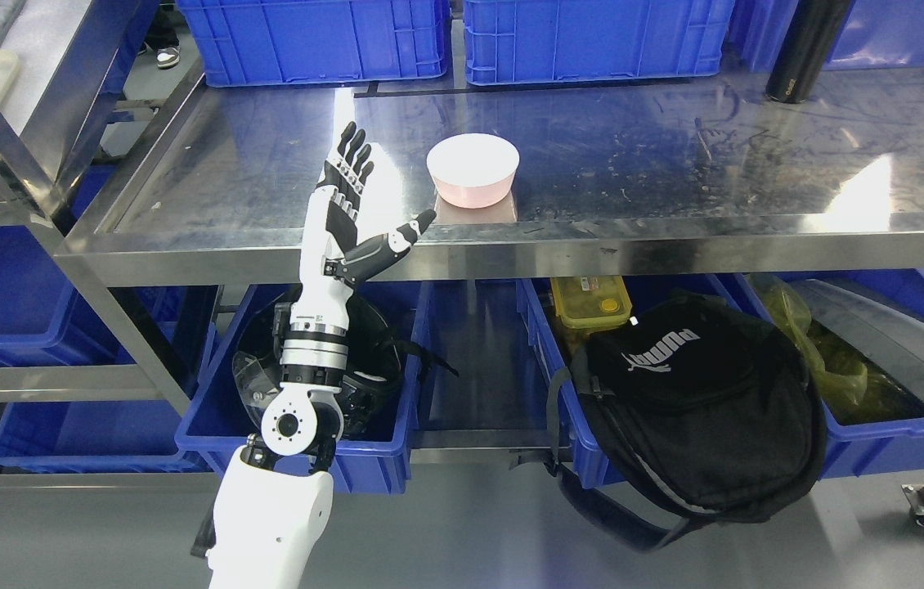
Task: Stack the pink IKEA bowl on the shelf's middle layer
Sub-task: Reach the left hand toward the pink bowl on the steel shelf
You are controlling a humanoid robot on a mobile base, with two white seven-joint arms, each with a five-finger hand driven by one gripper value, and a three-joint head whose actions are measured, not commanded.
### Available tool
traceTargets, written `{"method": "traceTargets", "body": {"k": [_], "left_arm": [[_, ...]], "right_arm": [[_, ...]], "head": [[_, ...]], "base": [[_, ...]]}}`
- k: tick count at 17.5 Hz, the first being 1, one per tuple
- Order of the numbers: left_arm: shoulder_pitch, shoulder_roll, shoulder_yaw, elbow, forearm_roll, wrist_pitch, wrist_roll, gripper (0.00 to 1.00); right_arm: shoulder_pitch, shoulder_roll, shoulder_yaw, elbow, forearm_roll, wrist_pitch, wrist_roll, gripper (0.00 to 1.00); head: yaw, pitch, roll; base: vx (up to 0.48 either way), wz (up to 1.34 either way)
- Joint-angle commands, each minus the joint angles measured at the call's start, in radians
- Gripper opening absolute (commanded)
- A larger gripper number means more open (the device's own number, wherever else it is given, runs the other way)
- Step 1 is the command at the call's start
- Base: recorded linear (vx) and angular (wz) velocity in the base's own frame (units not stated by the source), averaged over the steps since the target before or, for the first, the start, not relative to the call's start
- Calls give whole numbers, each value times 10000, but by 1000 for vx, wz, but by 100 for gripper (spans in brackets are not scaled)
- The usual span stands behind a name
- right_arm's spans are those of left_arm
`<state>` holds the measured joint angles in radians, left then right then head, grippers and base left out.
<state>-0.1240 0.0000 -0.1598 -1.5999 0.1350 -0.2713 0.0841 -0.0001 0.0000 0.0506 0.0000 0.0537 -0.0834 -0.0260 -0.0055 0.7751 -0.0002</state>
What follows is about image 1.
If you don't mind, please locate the blue crate top right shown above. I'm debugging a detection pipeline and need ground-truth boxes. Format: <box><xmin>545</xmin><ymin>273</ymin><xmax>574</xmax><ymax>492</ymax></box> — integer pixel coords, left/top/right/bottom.
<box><xmin>462</xmin><ymin>1</ymin><xmax>735</xmax><ymax>86</ymax></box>

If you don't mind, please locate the blue bin left shelf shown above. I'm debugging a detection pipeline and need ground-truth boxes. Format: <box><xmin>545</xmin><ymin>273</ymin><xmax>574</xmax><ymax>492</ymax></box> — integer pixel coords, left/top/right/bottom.
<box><xmin>0</xmin><ymin>168</ymin><xmax>218</xmax><ymax>369</ymax></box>

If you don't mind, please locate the pink plastic bowl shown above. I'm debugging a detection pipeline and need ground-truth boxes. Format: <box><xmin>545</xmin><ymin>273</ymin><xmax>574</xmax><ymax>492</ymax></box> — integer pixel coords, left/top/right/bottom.
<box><xmin>426</xmin><ymin>133</ymin><xmax>519</xmax><ymax>209</ymax></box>

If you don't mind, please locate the grey plastic lid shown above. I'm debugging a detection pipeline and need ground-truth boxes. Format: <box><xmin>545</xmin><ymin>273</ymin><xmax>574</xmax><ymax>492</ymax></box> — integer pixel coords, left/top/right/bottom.
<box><xmin>790</xmin><ymin>279</ymin><xmax>924</xmax><ymax>406</ymax></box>

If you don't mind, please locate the yellow plastic bag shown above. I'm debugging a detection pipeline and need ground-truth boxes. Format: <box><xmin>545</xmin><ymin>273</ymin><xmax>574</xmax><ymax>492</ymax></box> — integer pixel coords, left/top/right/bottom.
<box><xmin>745</xmin><ymin>273</ymin><xmax>924</xmax><ymax>425</ymax></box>

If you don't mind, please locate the steel shelf rack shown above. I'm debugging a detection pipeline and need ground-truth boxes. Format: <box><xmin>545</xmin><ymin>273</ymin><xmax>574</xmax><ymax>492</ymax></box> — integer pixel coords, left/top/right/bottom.
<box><xmin>0</xmin><ymin>1</ymin><xmax>216</xmax><ymax>476</ymax></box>

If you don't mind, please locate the black cylinder bottle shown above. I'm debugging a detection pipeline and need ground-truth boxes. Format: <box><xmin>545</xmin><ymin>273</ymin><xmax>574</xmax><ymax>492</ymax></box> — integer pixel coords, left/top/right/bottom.
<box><xmin>765</xmin><ymin>1</ymin><xmax>852</xmax><ymax>104</ymax></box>

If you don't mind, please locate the blue bin far right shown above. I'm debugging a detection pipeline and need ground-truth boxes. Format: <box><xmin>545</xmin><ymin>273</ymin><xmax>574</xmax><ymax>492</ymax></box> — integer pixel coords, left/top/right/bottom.
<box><xmin>736</xmin><ymin>269</ymin><xmax>924</xmax><ymax>478</ymax></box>

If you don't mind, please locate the blue bin with helmet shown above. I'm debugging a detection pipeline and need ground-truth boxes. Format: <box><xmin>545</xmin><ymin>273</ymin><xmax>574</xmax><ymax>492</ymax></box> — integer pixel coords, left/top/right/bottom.
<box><xmin>175</xmin><ymin>282</ymin><xmax>432</xmax><ymax>495</ymax></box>

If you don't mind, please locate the blue crate top left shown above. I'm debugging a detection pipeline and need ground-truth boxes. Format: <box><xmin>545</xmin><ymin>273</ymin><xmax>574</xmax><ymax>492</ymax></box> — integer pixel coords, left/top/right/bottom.
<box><xmin>177</xmin><ymin>1</ymin><xmax>451</xmax><ymax>88</ymax></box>

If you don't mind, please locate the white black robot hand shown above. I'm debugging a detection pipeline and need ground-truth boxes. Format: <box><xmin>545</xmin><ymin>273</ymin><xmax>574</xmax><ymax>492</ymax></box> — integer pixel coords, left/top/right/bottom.
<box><xmin>289</xmin><ymin>122</ymin><xmax>437</xmax><ymax>335</ymax></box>

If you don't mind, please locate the stainless steel table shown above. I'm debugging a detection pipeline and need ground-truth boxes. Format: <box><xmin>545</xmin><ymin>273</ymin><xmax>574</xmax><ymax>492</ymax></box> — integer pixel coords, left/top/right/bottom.
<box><xmin>53</xmin><ymin>57</ymin><xmax>924</xmax><ymax>528</ymax></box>

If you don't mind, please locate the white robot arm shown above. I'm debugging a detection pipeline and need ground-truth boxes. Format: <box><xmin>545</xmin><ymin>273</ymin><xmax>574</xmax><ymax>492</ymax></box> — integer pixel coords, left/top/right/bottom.
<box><xmin>204</xmin><ymin>324</ymin><xmax>348</xmax><ymax>588</ymax></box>

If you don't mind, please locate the yellow lunch box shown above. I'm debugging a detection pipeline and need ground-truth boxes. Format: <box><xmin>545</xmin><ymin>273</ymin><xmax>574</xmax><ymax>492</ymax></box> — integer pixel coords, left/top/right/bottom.
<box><xmin>550</xmin><ymin>275</ymin><xmax>633</xmax><ymax>352</ymax></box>

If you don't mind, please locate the black helmet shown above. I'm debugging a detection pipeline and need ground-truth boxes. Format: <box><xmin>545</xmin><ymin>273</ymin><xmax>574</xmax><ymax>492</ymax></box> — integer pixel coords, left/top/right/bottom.
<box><xmin>231</xmin><ymin>285</ymin><xmax>459</xmax><ymax>440</ymax></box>

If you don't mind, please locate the blue crate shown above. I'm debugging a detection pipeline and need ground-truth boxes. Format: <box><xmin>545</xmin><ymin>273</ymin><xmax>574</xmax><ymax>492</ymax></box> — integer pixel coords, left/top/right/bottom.
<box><xmin>177</xmin><ymin>1</ymin><xmax>451</xmax><ymax>88</ymax></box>
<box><xmin>462</xmin><ymin>1</ymin><xmax>735</xmax><ymax>86</ymax></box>

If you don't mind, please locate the black puma backpack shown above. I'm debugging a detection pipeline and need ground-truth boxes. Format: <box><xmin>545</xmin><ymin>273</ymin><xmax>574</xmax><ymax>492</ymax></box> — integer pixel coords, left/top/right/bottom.
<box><xmin>545</xmin><ymin>292</ymin><xmax>827</xmax><ymax>552</ymax></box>

